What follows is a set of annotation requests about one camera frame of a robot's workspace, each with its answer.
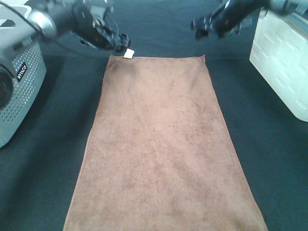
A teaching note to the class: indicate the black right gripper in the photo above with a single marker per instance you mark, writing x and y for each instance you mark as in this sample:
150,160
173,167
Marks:
223,20

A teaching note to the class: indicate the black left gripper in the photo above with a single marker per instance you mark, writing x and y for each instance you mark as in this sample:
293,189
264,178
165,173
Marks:
91,26

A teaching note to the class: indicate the brown microfiber towel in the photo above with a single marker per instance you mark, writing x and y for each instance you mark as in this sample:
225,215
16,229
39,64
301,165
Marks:
159,156

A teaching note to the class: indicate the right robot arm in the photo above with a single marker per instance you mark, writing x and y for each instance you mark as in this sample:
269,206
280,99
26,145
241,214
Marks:
279,7

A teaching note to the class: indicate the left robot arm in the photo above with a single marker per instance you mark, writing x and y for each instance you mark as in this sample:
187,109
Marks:
50,21

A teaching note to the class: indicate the white plastic storage bin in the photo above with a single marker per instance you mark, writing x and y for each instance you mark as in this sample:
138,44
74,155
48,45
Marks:
280,54

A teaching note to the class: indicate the white perforated laundry basket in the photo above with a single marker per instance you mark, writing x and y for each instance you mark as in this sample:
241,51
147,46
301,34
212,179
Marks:
22,71

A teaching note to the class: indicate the black table cloth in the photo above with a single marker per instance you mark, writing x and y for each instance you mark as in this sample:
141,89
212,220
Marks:
40,164

